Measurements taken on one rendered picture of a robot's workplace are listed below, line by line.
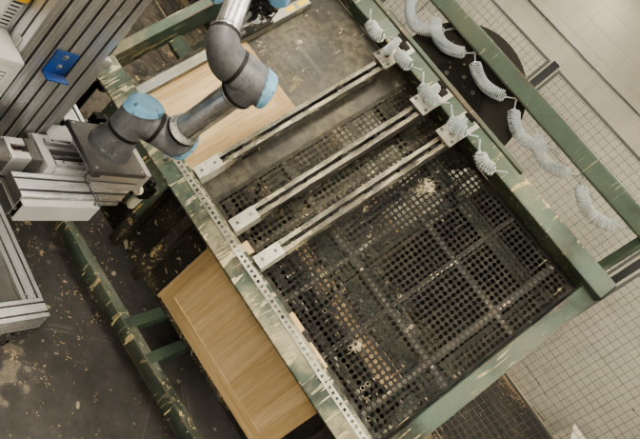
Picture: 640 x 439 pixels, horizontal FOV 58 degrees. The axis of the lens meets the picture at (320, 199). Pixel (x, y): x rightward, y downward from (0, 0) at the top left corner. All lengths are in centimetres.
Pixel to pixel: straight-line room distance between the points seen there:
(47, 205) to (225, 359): 131
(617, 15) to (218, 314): 573
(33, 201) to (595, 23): 639
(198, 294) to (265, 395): 57
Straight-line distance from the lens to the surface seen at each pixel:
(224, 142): 265
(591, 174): 307
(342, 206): 252
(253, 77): 167
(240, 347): 277
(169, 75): 282
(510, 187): 267
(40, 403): 270
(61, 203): 190
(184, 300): 291
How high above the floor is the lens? 211
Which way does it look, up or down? 21 degrees down
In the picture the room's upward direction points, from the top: 49 degrees clockwise
